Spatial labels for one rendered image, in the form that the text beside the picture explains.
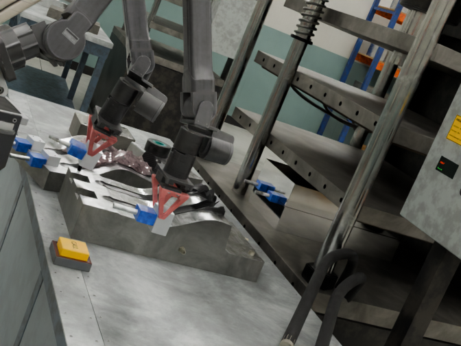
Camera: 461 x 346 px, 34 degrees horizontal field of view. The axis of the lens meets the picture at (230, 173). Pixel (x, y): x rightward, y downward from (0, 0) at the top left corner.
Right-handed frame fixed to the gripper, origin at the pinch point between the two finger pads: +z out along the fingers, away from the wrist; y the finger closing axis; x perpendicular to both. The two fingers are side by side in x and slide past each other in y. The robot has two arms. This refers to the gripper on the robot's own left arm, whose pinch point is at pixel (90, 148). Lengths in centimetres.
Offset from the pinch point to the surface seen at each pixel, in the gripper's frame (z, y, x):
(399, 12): -87, 621, -425
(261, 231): 12, 29, -73
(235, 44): 13, 395, -180
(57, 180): 15.6, 9.2, 0.1
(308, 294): -4, -38, -52
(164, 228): -2.1, -31.6, -14.0
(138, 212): -2.3, -30.0, -7.4
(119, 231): 8.4, -20.1, -10.2
